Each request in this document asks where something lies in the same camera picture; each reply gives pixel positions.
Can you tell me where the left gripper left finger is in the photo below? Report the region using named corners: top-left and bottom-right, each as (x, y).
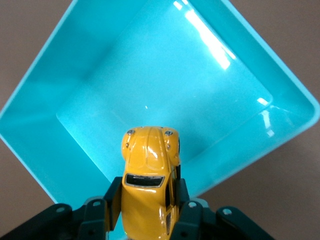
top-left (0, 176), bottom-right (123, 240)

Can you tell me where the teal plastic bin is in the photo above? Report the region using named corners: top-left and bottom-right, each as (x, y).
top-left (0, 0), bottom-right (320, 240)

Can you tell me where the yellow beetle toy car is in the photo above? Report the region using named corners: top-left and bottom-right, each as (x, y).
top-left (121, 125), bottom-right (182, 240)

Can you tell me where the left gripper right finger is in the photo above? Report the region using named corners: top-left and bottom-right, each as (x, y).
top-left (169, 164), bottom-right (276, 240)

